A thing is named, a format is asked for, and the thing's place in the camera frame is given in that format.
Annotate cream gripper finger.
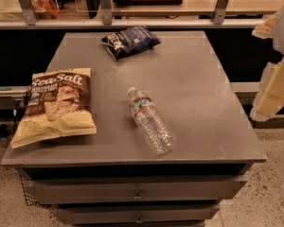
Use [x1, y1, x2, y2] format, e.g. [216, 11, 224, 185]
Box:
[252, 12, 278, 39]
[250, 58, 284, 122]

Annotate clear plastic water bottle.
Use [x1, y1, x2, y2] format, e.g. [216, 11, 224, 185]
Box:
[128, 87, 176, 155]

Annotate dark blue snack bag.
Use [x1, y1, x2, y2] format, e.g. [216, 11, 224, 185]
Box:
[101, 26, 160, 61]

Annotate lower grey drawer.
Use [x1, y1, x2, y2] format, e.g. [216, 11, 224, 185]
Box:
[53, 204, 220, 225]

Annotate grey drawer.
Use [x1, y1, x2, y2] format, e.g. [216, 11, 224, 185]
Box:
[24, 175, 246, 204]
[53, 204, 220, 225]

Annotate grey wooden drawer cabinet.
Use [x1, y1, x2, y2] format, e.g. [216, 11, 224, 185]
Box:
[2, 31, 266, 227]

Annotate sea salt chips bag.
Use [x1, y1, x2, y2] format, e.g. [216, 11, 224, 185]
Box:
[10, 68, 97, 148]

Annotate orange bag behind glass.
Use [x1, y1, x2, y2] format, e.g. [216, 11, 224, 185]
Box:
[30, 0, 59, 19]

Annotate upper grey drawer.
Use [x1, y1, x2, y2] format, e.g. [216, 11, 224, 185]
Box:
[24, 175, 246, 204]

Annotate metal shelf rail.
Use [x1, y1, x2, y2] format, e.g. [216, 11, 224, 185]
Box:
[0, 0, 263, 29]

